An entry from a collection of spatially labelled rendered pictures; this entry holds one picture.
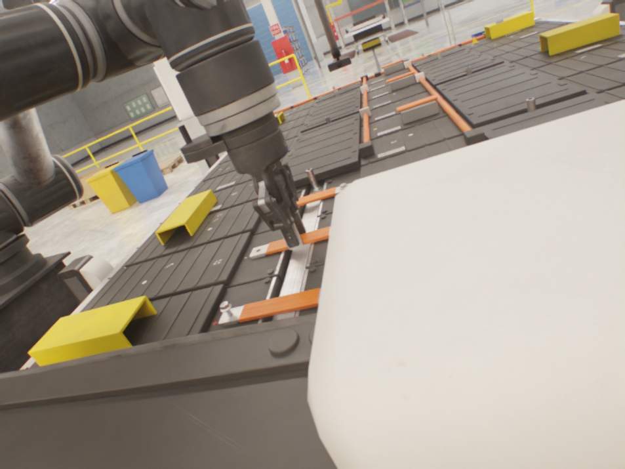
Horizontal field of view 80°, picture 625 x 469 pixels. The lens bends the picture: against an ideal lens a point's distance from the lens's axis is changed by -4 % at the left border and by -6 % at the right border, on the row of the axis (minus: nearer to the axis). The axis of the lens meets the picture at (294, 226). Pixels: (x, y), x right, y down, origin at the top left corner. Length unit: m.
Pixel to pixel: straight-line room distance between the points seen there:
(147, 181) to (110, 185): 0.67
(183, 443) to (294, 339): 0.07
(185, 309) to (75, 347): 0.14
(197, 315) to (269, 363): 0.30
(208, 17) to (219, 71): 0.05
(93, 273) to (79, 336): 0.39
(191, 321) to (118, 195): 6.33
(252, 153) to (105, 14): 0.24
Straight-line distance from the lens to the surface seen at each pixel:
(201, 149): 0.51
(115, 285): 0.75
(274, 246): 0.57
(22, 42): 0.53
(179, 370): 0.25
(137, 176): 6.46
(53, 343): 0.60
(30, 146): 1.53
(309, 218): 0.65
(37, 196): 1.64
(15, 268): 1.64
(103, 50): 0.57
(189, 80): 0.47
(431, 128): 0.82
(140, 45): 0.55
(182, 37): 0.46
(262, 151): 0.48
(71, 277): 0.98
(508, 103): 0.82
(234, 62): 0.46
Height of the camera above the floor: 1.24
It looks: 24 degrees down
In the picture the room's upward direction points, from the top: 24 degrees counter-clockwise
